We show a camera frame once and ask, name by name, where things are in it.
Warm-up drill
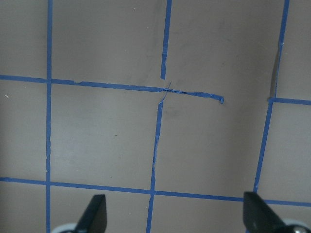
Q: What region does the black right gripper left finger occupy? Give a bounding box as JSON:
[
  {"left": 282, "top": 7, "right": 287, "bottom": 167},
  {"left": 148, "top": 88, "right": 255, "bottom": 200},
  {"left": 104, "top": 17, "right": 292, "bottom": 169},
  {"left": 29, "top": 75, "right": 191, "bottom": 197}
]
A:
[{"left": 75, "top": 194, "right": 107, "bottom": 233}]

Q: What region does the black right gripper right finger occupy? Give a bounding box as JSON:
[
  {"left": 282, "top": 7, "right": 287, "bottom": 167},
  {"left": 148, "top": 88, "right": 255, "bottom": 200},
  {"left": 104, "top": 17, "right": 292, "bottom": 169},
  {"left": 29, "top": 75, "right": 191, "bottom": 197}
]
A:
[{"left": 243, "top": 192, "right": 287, "bottom": 233}]

